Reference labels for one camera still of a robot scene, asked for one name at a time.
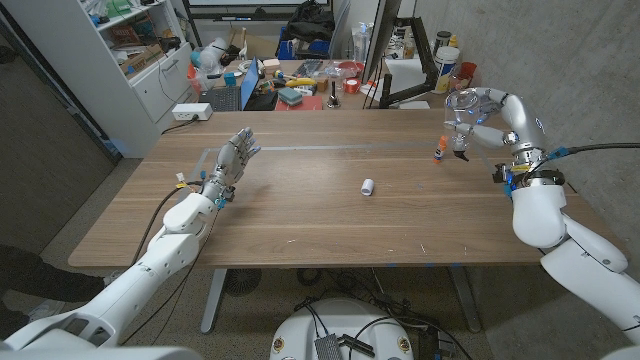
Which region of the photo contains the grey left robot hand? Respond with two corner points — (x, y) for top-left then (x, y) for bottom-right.
(202, 126), (262, 201)

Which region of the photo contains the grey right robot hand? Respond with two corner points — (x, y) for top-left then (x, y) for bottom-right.
(444, 87), (547, 164)

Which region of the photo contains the orange glue stick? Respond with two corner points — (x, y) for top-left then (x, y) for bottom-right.
(432, 135), (451, 165)

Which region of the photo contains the clear sanitizer bottle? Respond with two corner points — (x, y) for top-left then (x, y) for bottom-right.
(351, 21), (375, 64)

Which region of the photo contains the open laptop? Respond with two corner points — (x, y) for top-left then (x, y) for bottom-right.
(198, 56), (261, 113)

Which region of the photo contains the white power strip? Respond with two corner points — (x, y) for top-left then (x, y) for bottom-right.
(171, 102), (214, 122)

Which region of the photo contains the teal box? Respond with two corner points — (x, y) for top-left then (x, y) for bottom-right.
(277, 86), (304, 107)

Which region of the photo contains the red mat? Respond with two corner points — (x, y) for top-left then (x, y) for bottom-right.
(274, 94), (324, 112)

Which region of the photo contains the white labelled tub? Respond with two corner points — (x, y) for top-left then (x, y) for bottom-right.
(432, 45), (461, 95)

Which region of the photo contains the white shelf cabinet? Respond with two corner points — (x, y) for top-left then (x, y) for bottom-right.
(2, 0), (200, 159)

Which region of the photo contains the black round floor fan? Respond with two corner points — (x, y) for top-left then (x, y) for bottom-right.
(223, 268), (263, 298)

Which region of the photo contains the blue bin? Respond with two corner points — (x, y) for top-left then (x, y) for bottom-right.
(275, 38), (331, 61)

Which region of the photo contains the cardboard box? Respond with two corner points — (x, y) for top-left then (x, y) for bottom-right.
(118, 43), (166, 76)

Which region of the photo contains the grey table leg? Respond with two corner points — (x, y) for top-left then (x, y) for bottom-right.
(447, 264), (484, 334)
(200, 268), (229, 335)

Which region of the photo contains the red bowl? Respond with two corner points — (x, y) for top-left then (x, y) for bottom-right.
(337, 60), (366, 79)

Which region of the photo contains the black backpack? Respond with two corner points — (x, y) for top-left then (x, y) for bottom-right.
(275, 0), (336, 44)

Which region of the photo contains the whiteboard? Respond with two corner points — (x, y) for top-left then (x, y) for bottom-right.
(182, 0), (334, 22)

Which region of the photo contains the black monitor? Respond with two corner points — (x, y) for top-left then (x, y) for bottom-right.
(360, 0), (404, 84)

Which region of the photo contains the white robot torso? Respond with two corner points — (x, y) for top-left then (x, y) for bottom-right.
(269, 298), (415, 360)

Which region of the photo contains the person's dark trouser leg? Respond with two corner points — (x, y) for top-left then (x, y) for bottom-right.
(0, 243), (107, 326)

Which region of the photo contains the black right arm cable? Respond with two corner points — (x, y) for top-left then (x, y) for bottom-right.
(547, 142), (640, 157)

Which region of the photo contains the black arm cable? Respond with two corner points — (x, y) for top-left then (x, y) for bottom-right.
(547, 142), (640, 157)
(130, 182), (206, 266)

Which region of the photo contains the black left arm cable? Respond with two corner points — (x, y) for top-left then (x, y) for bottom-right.
(130, 182), (206, 266)

